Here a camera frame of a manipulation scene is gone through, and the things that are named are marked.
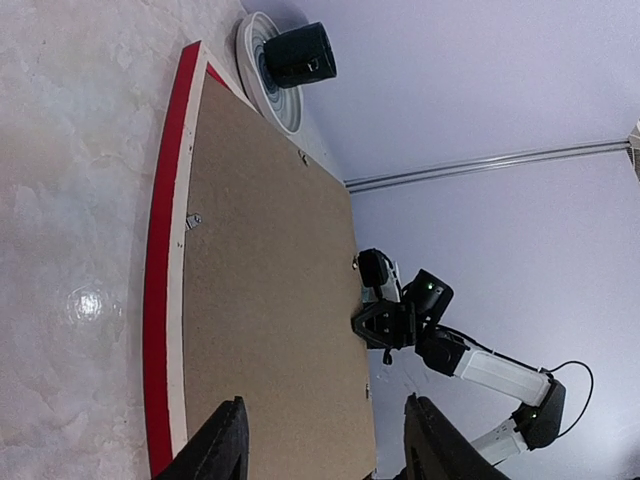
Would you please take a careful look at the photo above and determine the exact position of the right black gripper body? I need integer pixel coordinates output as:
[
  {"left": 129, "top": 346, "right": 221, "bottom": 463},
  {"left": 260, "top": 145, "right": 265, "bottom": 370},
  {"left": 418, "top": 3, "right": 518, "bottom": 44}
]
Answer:
[{"left": 381, "top": 269, "right": 454, "bottom": 350}]

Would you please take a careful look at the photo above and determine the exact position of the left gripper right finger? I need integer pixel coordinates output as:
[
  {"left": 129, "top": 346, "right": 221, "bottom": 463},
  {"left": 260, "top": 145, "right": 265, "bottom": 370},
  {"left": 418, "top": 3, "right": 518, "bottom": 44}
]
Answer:
[{"left": 397, "top": 394, "right": 508, "bottom": 480}]

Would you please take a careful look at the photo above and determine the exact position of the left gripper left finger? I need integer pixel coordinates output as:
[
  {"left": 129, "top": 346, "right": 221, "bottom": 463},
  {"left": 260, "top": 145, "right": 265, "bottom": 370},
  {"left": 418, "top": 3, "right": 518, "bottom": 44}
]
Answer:
[{"left": 158, "top": 396, "right": 250, "bottom": 480}]

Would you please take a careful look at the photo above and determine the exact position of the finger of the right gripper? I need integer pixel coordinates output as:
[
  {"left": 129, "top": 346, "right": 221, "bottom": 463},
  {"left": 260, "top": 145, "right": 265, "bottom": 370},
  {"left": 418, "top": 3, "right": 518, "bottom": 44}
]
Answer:
[{"left": 351, "top": 300, "right": 398, "bottom": 350}]

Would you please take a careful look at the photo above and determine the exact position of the brown cardboard backing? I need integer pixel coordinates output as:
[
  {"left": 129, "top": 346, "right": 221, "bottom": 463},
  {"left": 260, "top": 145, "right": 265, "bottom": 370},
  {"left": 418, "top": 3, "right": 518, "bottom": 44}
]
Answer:
[{"left": 183, "top": 79, "right": 376, "bottom": 479}]

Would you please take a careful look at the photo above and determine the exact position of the red wooden picture frame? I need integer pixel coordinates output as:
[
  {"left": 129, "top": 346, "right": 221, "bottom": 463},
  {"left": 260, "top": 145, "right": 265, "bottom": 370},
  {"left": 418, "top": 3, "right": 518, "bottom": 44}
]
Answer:
[{"left": 142, "top": 39, "right": 261, "bottom": 480}]

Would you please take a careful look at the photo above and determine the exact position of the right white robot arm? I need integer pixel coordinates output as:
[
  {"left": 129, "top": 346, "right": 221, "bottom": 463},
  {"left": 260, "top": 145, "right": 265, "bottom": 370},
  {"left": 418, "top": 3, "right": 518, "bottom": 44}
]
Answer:
[{"left": 351, "top": 269, "right": 566, "bottom": 466}]

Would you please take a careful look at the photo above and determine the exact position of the white striped ceramic plate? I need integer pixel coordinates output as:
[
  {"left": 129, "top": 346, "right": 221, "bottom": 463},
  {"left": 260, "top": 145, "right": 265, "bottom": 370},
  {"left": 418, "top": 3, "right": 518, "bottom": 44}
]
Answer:
[{"left": 235, "top": 12, "right": 304, "bottom": 136}]

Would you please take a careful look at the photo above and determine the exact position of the ceiling air conditioner vent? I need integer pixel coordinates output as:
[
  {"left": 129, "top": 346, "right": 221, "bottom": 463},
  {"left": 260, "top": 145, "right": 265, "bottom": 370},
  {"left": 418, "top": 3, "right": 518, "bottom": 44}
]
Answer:
[{"left": 627, "top": 120, "right": 640, "bottom": 180}]

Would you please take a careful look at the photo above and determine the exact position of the dark green cup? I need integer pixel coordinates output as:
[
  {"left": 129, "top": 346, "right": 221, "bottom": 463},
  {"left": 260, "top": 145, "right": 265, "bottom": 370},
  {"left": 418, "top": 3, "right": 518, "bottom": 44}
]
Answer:
[{"left": 263, "top": 22, "right": 337, "bottom": 89}]

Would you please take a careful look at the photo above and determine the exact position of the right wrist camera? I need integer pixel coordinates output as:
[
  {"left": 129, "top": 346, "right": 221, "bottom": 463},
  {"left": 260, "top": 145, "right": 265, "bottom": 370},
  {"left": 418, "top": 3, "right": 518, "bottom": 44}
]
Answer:
[{"left": 357, "top": 248, "right": 402, "bottom": 303}]

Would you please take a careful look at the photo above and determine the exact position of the right aluminium corner post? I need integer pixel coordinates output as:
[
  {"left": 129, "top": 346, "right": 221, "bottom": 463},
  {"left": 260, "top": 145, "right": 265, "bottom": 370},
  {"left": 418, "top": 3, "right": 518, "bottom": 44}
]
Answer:
[{"left": 345, "top": 140, "right": 636, "bottom": 194}]

